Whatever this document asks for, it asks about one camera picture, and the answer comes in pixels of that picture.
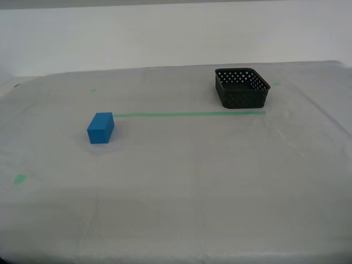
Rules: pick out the black perforated plastic basket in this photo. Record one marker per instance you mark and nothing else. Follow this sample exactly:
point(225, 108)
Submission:
point(242, 100)

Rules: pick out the blue rectangular block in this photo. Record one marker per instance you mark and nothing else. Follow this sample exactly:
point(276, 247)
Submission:
point(100, 129)

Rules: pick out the long green tape strip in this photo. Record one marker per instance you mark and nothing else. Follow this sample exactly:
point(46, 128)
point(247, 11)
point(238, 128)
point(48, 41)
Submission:
point(178, 114)

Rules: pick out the white woven table cover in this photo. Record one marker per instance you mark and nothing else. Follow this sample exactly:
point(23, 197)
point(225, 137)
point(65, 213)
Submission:
point(176, 187)

